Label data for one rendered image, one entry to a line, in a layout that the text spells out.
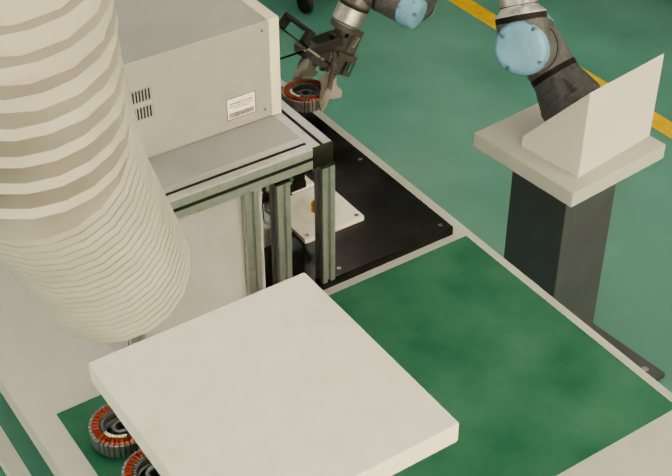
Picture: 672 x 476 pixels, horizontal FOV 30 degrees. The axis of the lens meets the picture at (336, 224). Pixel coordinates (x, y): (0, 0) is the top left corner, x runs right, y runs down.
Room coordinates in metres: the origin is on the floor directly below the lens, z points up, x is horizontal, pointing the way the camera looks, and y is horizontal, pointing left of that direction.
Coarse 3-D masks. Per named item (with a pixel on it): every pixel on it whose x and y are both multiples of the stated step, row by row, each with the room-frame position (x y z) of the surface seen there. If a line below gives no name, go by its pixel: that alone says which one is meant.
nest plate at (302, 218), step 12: (300, 192) 2.22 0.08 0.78; (312, 192) 2.22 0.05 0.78; (336, 192) 2.22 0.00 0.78; (300, 204) 2.17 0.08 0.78; (336, 204) 2.17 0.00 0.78; (348, 204) 2.17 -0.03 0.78; (300, 216) 2.13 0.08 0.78; (312, 216) 2.13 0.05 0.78; (336, 216) 2.13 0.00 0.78; (348, 216) 2.13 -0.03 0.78; (360, 216) 2.13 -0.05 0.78; (300, 228) 2.09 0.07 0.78; (312, 228) 2.09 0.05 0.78; (336, 228) 2.09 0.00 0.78; (312, 240) 2.06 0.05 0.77
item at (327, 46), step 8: (328, 32) 2.61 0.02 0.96; (336, 32) 2.61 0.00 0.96; (312, 40) 2.57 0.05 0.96; (320, 40) 2.57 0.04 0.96; (328, 40) 2.57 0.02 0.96; (336, 40) 2.58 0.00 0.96; (312, 48) 2.54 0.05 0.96; (320, 48) 2.55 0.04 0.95; (328, 48) 2.56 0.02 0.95; (304, 56) 2.52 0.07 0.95; (312, 56) 2.54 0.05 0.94
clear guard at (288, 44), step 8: (280, 32) 2.42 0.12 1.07; (288, 32) 2.45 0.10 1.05; (280, 40) 2.39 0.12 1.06; (288, 40) 2.39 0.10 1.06; (296, 40) 2.39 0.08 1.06; (280, 48) 2.35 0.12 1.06; (288, 48) 2.35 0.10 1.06; (296, 48) 2.35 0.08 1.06; (304, 48) 2.35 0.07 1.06; (280, 56) 2.32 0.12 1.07; (288, 56) 2.32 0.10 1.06; (320, 56) 2.37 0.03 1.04; (328, 64) 2.38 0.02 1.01
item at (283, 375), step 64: (192, 320) 1.32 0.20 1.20; (256, 320) 1.32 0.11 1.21; (320, 320) 1.32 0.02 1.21; (128, 384) 1.19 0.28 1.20; (192, 384) 1.19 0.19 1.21; (256, 384) 1.19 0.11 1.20; (320, 384) 1.19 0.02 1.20; (384, 384) 1.19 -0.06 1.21; (192, 448) 1.08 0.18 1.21; (256, 448) 1.08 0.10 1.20; (320, 448) 1.08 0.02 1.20; (384, 448) 1.08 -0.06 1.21
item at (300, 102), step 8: (296, 80) 2.60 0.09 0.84; (304, 80) 2.60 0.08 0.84; (312, 80) 2.60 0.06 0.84; (288, 88) 2.56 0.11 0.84; (296, 88) 2.58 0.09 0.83; (304, 88) 2.59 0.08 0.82; (312, 88) 2.59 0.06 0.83; (320, 88) 2.56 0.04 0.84; (288, 96) 2.53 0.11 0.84; (296, 96) 2.53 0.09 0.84; (304, 96) 2.54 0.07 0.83; (312, 96) 2.53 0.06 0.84; (288, 104) 2.52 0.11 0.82; (296, 104) 2.51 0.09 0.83; (304, 104) 2.51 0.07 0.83; (312, 104) 2.51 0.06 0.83
